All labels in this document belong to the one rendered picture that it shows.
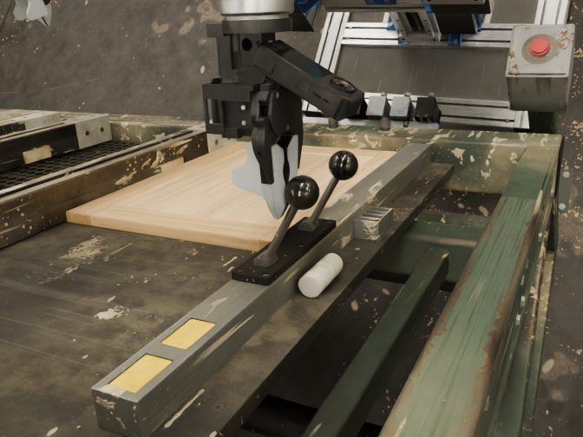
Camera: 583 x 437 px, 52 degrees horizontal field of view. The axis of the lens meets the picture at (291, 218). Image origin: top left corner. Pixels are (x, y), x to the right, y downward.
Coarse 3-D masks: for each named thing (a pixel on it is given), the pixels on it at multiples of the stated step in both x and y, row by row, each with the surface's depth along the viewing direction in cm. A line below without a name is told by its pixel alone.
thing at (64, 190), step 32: (192, 128) 138; (96, 160) 112; (128, 160) 114; (160, 160) 122; (0, 192) 95; (32, 192) 95; (64, 192) 101; (96, 192) 107; (0, 224) 90; (32, 224) 95
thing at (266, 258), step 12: (300, 180) 63; (312, 180) 63; (288, 192) 63; (300, 192) 62; (312, 192) 63; (300, 204) 63; (312, 204) 64; (288, 216) 66; (276, 240) 67; (264, 252) 69; (264, 264) 68
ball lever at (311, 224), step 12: (336, 156) 73; (348, 156) 73; (336, 168) 73; (348, 168) 73; (336, 180) 75; (324, 192) 76; (324, 204) 77; (312, 216) 78; (300, 228) 79; (312, 228) 78
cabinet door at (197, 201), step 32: (192, 160) 131; (224, 160) 131; (320, 160) 127; (384, 160) 123; (128, 192) 110; (160, 192) 110; (192, 192) 109; (224, 192) 108; (320, 192) 105; (96, 224) 99; (128, 224) 95; (160, 224) 93; (192, 224) 92; (224, 224) 92; (256, 224) 91
